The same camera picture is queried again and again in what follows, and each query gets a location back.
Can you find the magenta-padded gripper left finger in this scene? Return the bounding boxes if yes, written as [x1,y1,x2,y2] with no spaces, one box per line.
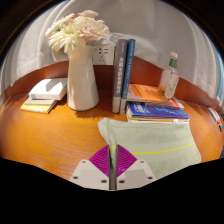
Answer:
[68,144,111,191]

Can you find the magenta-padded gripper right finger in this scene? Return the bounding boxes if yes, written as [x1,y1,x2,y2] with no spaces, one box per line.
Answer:
[116,144,157,191]

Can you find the light green towel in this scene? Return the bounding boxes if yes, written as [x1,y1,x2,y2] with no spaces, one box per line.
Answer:
[97,116,202,191]

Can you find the blue flat book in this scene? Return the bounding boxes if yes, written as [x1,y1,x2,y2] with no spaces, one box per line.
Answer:
[126,101,190,124]

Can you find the orange flat book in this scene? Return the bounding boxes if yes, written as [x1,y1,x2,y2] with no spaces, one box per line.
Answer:
[126,83,185,111]

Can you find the yellow flat book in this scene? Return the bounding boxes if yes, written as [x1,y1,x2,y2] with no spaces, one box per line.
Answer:
[20,97,58,115]

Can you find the white ceramic vase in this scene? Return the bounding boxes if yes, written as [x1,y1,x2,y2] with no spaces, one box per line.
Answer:
[66,45,100,112]

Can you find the white flat book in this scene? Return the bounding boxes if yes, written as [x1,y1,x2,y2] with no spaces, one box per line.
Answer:
[28,77,68,101]

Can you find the red and white flat packet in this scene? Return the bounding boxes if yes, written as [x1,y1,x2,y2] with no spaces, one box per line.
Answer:
[207,107,222,124]

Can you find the clear plastic bottle, green label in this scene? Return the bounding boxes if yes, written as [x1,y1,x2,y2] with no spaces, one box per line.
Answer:
[157,51,180,101]

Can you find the blue standing book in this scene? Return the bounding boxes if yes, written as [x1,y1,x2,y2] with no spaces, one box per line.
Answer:
[119,38,137,115]

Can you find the window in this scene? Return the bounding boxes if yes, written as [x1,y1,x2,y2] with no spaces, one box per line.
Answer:
[214,49,224,101]

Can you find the white and pink flower bouquet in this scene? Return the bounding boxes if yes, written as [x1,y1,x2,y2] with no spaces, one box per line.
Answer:
[44,9,111,54]

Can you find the white curtain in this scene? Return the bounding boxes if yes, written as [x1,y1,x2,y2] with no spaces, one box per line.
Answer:
[0,0,224,101]

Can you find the white wall socket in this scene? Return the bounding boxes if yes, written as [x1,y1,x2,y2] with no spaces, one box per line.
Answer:
[92,44,116,66]

